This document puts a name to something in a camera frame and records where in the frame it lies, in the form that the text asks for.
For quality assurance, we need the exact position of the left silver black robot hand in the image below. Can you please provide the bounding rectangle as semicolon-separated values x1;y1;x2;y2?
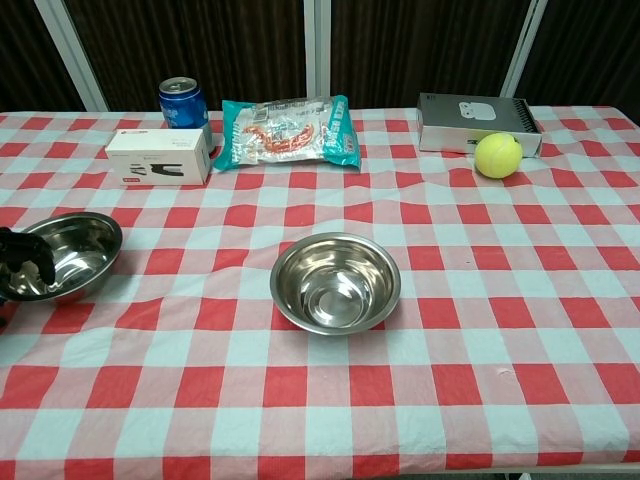
0;227;56;296

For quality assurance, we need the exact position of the white cardboard product box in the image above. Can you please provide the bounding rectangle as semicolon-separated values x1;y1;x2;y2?
104;128;212;187

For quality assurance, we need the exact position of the blue drink can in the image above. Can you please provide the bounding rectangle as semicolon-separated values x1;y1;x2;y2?
158;76;216;152

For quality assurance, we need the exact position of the teal snack bag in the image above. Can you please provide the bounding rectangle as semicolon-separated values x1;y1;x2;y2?
213;94;362;174

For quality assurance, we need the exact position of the red white checkered tablecloth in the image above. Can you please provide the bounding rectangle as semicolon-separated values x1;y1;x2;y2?
0;104;640;474

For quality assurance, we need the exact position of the grey earbuds box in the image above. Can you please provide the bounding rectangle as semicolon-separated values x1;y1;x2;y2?
416;92;544;159

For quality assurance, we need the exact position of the yellow tennis ball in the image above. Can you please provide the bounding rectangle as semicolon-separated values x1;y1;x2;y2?
473;132;524;179

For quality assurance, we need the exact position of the white partition post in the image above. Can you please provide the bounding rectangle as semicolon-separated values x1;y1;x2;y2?
499;0;549;99
303;0;332;109
34;0;109;112

